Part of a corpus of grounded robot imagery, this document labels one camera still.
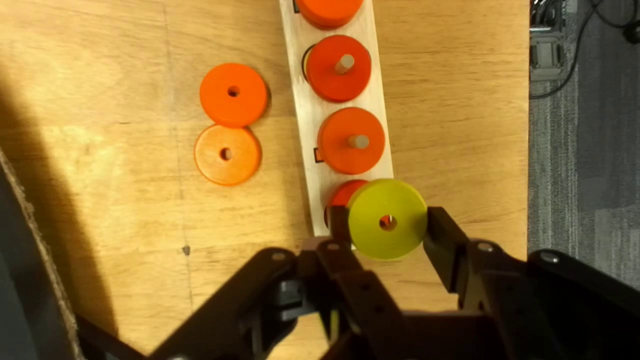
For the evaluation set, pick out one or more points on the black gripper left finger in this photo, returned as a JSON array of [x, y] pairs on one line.
[[361, 300]]

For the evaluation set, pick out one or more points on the white wooden peg board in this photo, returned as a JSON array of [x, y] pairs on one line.
[[300, 112]]

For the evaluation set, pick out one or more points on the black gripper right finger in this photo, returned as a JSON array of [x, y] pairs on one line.
[[547, 306]]

